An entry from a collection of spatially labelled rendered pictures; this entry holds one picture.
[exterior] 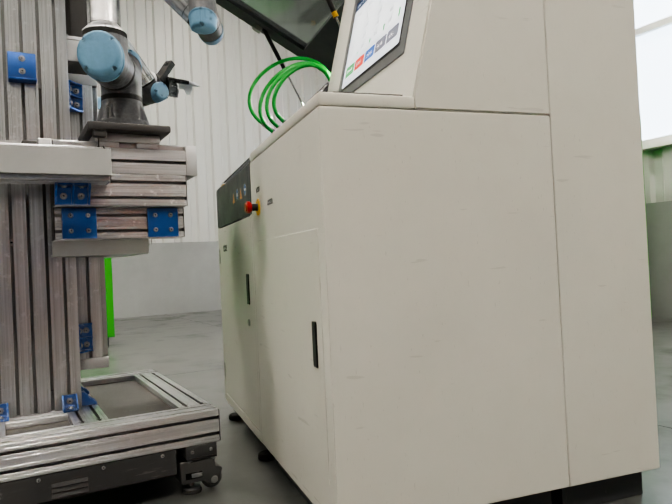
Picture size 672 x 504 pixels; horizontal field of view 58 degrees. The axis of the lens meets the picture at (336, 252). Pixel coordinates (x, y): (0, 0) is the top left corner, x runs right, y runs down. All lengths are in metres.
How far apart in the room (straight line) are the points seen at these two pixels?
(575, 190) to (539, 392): 0.49
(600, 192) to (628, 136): 0.17
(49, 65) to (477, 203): 1.33
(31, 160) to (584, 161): 1.35
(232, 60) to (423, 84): 8.30
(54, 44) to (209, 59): 7.45
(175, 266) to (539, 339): 7.61
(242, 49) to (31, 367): 8.14
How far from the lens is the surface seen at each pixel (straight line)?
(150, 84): 2.58
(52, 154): 1.68
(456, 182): 1.38
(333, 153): 1.26
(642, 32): 6.16
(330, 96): 1.29
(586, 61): 1.66
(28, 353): 1.98
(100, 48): 1.77
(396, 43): 1.56
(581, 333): 1.57
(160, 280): 8.75
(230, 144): 9.25
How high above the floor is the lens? 0.63
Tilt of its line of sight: 1 degrees up
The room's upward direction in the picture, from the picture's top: 3 degrees counter-clockwise
